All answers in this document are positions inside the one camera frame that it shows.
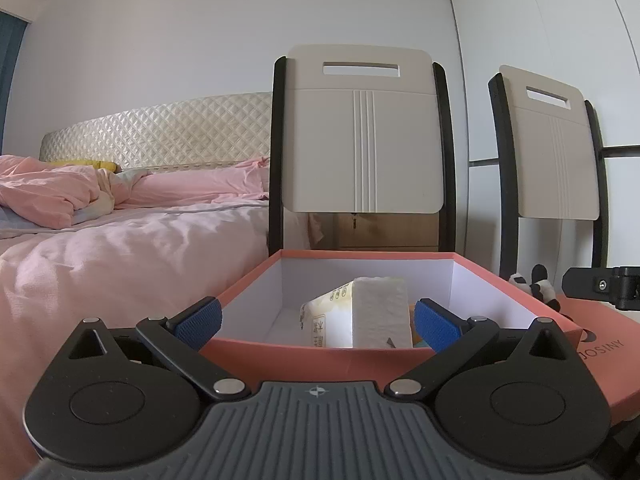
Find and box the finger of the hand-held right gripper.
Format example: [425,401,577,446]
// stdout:
[561,265,640,311]

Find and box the blue curtain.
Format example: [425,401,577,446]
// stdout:
[0,10,32,157]

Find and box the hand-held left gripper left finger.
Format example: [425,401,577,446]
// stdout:
[65,297,251,402]

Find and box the yellow pillow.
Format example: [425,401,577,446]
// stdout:
[49,158,122,174]

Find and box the salmon pink box lid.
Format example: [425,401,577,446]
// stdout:
[554,292,640,424]

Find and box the cream chair with black frame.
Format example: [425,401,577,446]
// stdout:
[487,64,611,279]
[267,44,457,257]

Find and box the cream quilted bed headboard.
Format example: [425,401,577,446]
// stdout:
[39,92,274,174]

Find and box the salmon pink cardboard box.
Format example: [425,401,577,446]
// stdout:
[200,248,584,386]

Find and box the pastel patterned cloth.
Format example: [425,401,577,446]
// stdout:
[75,167,154,224]

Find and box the panda plush toy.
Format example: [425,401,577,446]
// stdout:
[508,263,564,311]

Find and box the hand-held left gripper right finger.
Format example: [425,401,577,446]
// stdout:
[385,298,572,402]

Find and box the white tissue pack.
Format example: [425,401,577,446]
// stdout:
[299,276,415,350]

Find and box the bed with pink bedding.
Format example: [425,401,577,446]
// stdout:
[0,154,274,477]

